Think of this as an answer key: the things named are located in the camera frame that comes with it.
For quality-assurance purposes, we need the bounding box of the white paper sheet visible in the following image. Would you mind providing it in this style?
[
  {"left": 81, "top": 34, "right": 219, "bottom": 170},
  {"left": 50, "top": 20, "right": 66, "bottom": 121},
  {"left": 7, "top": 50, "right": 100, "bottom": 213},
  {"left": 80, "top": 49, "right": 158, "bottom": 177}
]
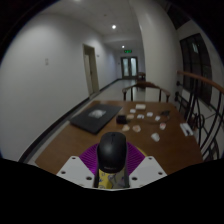
[{"left": 179, "top": 122, "right": 194, "bottom": 137}]

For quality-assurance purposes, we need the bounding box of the wooden armchair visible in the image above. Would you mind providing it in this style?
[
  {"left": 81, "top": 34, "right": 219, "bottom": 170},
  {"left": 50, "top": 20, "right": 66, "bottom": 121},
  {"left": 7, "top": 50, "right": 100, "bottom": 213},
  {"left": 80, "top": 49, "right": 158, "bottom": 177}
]
[{"left": 121, "top": 81, "right": 172, "bottom": 103}]

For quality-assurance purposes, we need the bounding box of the white room door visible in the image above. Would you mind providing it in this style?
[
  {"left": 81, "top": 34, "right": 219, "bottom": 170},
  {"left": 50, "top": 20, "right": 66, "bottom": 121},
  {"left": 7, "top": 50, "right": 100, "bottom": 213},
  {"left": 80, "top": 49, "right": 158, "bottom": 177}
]
[{"left": 82, "top": 43, "right": 100, "bottom": 98}]

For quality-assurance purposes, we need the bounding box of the glass double door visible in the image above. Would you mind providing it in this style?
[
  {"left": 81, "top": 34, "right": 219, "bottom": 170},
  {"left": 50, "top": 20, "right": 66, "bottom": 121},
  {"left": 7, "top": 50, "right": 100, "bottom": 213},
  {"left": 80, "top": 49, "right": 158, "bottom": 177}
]
[{"left": 120, "top": 55, "right": 139, "bottom": 80}]

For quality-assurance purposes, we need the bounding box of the black railing with wooden handrail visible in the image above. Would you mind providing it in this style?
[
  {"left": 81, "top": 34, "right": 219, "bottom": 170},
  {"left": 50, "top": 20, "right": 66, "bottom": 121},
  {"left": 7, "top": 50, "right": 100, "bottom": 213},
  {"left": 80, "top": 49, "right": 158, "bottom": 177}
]
[{"left": 174, "top": 69, "right": 224, "bottom": 163}]

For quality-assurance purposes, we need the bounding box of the black closed laptop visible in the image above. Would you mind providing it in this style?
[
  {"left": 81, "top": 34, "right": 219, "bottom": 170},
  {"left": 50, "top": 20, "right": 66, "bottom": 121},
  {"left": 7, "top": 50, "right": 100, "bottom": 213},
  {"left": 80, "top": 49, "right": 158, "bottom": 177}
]
[{"left": 69, "top": 103, "right": 124, "bottom": 135}]

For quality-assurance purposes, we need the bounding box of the small black box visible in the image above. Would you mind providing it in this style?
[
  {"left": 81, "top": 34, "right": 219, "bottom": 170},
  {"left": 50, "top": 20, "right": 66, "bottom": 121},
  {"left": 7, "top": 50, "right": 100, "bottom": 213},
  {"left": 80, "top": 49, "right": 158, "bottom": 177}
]
[{"left": 115, "top": 114, "right": 128, "bottom": 125}]

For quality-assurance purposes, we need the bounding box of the black adapter hub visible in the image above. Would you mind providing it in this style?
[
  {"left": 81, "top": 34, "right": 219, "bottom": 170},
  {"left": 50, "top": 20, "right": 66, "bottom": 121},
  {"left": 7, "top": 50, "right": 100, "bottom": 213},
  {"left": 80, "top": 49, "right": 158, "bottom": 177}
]
[{"left": 159, "top": 110, "right": 172, "bottom": 118}]

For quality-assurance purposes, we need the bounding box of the black computer mouse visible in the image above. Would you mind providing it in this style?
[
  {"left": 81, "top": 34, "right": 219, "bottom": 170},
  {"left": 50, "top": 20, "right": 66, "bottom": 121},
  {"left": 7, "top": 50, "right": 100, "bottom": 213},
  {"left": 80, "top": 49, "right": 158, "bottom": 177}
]
[{"left": 96, "top": 131, "right": 128, "bottom": 175}]

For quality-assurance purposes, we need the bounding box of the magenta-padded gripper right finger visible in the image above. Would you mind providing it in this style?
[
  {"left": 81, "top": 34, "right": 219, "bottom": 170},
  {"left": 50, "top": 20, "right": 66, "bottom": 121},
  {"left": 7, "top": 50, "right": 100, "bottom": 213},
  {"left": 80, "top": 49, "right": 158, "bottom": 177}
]
[{"left": 125, "top": 141, "right": 168, "bottom": 190}]

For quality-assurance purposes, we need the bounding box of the white cartoon sticker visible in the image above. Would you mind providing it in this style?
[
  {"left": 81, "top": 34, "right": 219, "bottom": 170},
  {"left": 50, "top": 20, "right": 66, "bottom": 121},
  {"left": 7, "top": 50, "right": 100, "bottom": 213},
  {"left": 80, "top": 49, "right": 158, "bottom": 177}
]
[{"left": 150, "top": 132, "right": 161, "bottom": 143}]

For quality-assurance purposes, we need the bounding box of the dark framed window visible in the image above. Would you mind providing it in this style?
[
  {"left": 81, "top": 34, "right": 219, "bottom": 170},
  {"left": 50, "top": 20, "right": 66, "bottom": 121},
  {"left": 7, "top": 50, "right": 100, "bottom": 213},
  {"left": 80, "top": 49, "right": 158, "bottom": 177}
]
[{"left": 179, "top": 32, "right": 214, "bottom": 106}]

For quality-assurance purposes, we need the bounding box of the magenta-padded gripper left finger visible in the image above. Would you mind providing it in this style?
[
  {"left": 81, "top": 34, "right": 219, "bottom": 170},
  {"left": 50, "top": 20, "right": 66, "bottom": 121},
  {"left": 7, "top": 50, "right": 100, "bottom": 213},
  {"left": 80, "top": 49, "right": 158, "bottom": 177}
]
[{"left": 56, "top": 142, "right": 101, "bottom": 188}]

